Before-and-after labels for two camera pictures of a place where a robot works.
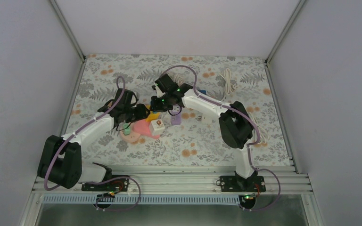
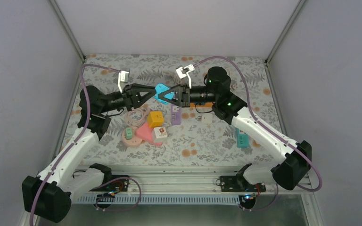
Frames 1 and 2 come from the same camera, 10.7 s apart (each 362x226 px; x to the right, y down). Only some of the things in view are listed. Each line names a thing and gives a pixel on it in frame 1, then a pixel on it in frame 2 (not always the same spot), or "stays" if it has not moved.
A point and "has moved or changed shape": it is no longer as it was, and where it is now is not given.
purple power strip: [176, 119] stays
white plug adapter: [157, 127] to [160, 134]
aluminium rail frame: [168, 180] stays
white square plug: [207, 119] stays
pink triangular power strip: [142, 127] has moved or changed shape
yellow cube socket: [152, 115] stays
